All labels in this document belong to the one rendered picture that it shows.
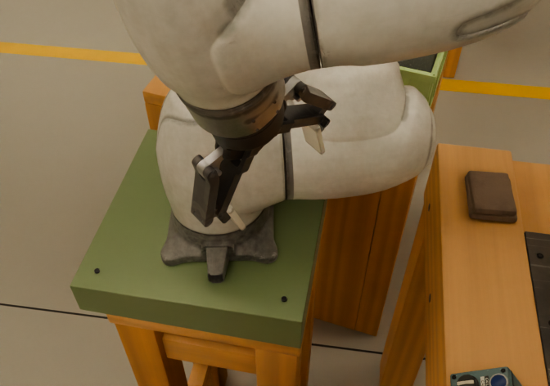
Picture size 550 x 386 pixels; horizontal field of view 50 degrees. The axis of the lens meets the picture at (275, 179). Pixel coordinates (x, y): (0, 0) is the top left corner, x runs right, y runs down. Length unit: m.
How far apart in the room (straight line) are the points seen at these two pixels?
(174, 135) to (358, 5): 0.44
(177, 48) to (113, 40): 2.80
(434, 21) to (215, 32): 0.14
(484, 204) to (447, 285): 0.17
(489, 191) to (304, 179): 0.39
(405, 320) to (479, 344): 0.61
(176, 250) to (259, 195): 0.18
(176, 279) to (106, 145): 1.68
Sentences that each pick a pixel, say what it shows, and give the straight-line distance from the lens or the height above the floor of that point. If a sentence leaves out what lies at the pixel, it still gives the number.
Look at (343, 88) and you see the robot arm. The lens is 0.78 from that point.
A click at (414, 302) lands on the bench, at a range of 1.45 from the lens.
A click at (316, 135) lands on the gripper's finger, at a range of 0.69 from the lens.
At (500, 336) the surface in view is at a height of 0.90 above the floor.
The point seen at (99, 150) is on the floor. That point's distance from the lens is 2.54.
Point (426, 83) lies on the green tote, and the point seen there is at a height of 0.94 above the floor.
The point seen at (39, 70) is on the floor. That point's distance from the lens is 3.08.
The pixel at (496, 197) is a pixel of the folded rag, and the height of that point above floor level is 0.93.
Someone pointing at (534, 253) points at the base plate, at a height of 0.90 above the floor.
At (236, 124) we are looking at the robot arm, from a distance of 0.49.
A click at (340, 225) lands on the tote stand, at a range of 1.55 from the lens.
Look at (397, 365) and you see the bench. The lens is 1.72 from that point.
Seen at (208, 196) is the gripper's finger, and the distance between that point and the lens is 0.60.
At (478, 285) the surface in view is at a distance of 0.99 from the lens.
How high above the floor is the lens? 1.68
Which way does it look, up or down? 46 degrees down
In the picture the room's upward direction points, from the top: straight up
